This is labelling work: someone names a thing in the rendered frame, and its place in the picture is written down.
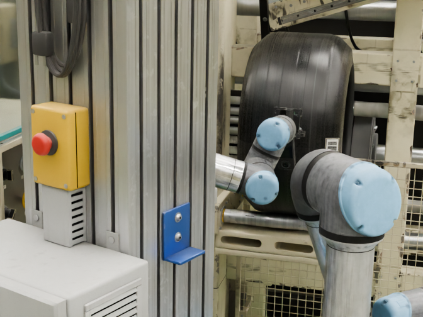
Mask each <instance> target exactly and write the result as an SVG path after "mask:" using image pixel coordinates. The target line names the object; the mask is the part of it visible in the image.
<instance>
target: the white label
mask: <svg viewBox="0 0 423 317"><path fill-rule="evenodd" d="M325 149H331V150H335V151H339V138H326V139H325Z"/></svg>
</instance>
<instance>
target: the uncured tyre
mask: <svg viewBox="0 0 423 317"><path fill-rule="evenodd" d="M276 106H278V107H279V108H291V109H300V108H303V113H302V117H300V128H301V129H302V131H305V137H300V139H295V159H296V164H297V163H298V161H299V160H300V159H301V158H302V157H303V156H305V155H306V154H308V153H310V152H312V151H314V150H319V149H325V139H326V138H339V152H341V153H343V154H344V155H348V156H349V155H350V148H351V135H352V127H353V110H354V62H353V51H352V48H351V47H350V46H349V45H348V44H347V43H346V42H345V41H344V40H343V39H342V38H341V37H339V36H336V35H333V34H326V33H299V32H283V31H278V32H275V33H270V34H268V35H266V36H265V37H264V38H263V39H262V40H261V41H260V42H258V43H257V44H256V45H255V46H254V48H253V49H252V51H251V54H250V56H249V59H248V62H247V66H246V69H245V74H244V80H243V85H242V92H241V97H240V108H239V121H238V133H237V160H241V161H244V160H245V158H246V157H247V154H248V153H249V150H250V149H251V147H252V144H253V142H254V140H255V138H256V133H257V129H258V128H259V125H260V124H261V123H262V122H263V121H264V120H266V119H268V118H273V109H274V107H276ZM296 164H295V165H296ZM292 172H293V170H284V169H278V163H277V164H276V167H275V168H274V173H275V175H276V177H277V178H278V182H279V191H278V195H277V196H276V198H275V199H274V201H272V202H271V203H269V204H265V205H260V204H256V203H253V202H252V201H251V200H250V199H249V198H248V197H247V196H244V195H243V196H244V197H245V198H246V199H247V201H248V202H249V203H250V204H251V205H252V207H253V208H254V209H256V210H258V211H260V212H264V213H276V214H288V215H295V216H297V213H296V210H295V207H294V204H293V200H292V196H291V189H290V182H291V175H292ZM262 209H265V210H262ZM268 210H272V211H268ZM282 211H284V212H282Z"/></svg>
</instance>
